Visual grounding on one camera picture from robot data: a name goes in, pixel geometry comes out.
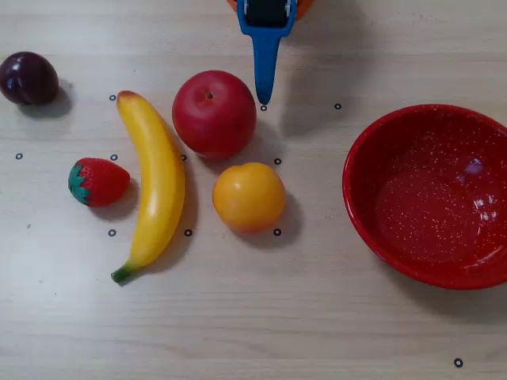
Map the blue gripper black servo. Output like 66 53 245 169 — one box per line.
236 0 299 106

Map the dark purple plum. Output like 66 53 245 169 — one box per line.
0 51 60 106

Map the red speckled enamel bowl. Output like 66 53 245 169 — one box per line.
342 104 507 291

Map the red apple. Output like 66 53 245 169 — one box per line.
171 70 258 160

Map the round orange apricot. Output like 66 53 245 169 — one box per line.
212 161 287 234

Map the yellow banana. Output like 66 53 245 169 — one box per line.
110 89 186 284

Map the red strawberry with green leaves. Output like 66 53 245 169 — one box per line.
67 157 132 208

